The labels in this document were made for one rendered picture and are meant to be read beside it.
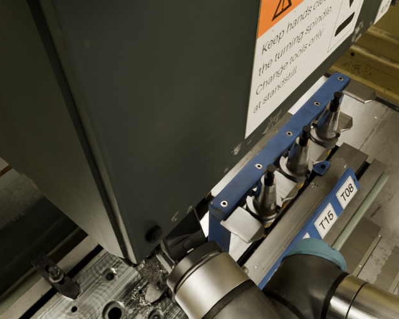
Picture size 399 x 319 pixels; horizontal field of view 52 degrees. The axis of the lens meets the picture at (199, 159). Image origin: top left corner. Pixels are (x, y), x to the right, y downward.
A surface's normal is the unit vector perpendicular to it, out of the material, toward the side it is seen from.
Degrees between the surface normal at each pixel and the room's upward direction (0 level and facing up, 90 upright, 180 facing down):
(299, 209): 0
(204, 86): 90
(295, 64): 90
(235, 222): 0
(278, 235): 0
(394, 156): 24
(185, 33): 90
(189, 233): 60
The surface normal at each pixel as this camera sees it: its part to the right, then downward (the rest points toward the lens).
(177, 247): 0.50, 0.26
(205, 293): -0.32, -0.29
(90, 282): -0.01, -0.61
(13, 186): 0.77, 0.52
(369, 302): -0.32, -0.68
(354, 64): -0.64, 0.62
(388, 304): -0.11, -0.87
